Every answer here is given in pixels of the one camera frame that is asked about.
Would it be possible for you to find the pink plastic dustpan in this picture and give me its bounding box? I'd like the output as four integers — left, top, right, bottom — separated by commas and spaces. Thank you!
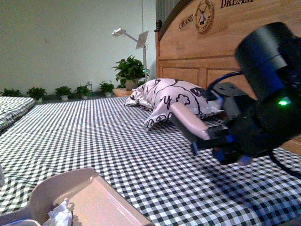
0, 168, 153, 226

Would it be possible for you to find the small potted plant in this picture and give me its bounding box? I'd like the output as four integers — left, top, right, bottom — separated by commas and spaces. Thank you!
55, 86, 71, 101
27, 87, 47, 102
75, 85, 92, 99
99, 81, 115, 97
1, 89, 23, 97

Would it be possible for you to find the black white printed pillow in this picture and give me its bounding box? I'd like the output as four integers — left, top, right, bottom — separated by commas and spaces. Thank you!
124, 78, 222, 129

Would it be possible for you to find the checkered bed sheet mattress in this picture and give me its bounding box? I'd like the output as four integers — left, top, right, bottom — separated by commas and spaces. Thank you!
0, 97, 301, 226

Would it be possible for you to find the wooden bed frame headboard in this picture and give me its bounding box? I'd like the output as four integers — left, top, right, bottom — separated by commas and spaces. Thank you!
154, 0, 301, 153

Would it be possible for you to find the white tissue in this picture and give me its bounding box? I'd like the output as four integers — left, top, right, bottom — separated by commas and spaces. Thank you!
43, 198, 72, 226

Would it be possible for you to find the large potted green plant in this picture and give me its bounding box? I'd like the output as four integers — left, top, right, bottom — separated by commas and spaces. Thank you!
112, 55, 145, 90

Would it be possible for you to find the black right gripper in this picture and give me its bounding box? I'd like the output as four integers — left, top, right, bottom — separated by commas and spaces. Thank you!
190, 82, 277, 165

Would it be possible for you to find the far wooden nightstand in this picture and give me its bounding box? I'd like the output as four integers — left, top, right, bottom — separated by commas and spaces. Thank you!
113, 88, 134, 97

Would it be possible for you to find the white floor lamp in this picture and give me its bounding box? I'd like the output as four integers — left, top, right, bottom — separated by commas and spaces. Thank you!
112, 1, 149, 82

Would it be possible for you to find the blue cable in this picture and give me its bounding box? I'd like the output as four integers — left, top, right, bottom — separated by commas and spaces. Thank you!
202, 71, 243, 99

